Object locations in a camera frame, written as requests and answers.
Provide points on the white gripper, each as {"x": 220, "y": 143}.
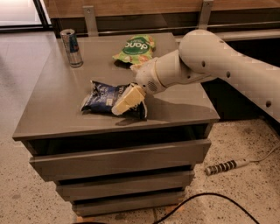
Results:
{"x": 146, "y": 76}

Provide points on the blue Kettle chip bag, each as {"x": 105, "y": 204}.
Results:
{"x": 103, "y": 97}

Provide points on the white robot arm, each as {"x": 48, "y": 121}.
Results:
{"x": 202, "y": 56}

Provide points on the green chip bag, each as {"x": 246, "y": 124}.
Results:
{"x": 137, "y": 50}

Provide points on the silver blue energy drink can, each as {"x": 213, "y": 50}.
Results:
{"x": 72, "y": 47}

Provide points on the grey top drawer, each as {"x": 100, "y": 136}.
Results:
{"x": 106, "y": 162}

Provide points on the grey drawer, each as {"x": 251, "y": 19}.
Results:
{"x": 127, "y": 204}
{"x": 106, "y": 162}
{"x": 123, "y": 186}

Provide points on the grey drawer cabinet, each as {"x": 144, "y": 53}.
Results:
{"x": 53, "y": 123}

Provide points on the grey middle drawer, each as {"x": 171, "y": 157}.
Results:
{"x": 123, "y": 186}

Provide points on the grey bottom drawer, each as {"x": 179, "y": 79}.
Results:
{"x": 127, "y": 204}

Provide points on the left metal bracket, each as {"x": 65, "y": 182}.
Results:
{"x": 90, "y": 19}

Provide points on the metal bracket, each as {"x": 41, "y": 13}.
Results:
{"x": 204, "y": 14}
{"x": 90, "y": 19}

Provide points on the right metal bracket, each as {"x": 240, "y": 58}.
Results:
{"x": 204, "y": 14}

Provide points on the wooden wall counter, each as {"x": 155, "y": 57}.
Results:
{"x": 176, "y": 16}

